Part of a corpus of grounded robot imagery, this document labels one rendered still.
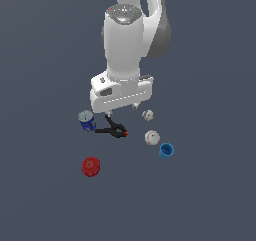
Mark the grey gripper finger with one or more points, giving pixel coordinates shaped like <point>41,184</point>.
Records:
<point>109,112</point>
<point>135,106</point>

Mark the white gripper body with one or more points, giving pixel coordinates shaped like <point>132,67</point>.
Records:
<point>120,95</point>

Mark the small white crumpled object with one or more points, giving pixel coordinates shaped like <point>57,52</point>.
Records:
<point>148,115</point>

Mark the black spring clamp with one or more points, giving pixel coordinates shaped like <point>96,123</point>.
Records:
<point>113,128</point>

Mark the blue tin can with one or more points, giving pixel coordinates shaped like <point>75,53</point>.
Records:
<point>87,120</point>

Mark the white baseball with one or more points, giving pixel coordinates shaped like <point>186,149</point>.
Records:
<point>152,137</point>

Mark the blue plastic cup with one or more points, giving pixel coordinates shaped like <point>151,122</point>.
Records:
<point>166,150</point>

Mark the red apple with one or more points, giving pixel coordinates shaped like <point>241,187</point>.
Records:
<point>91,166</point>

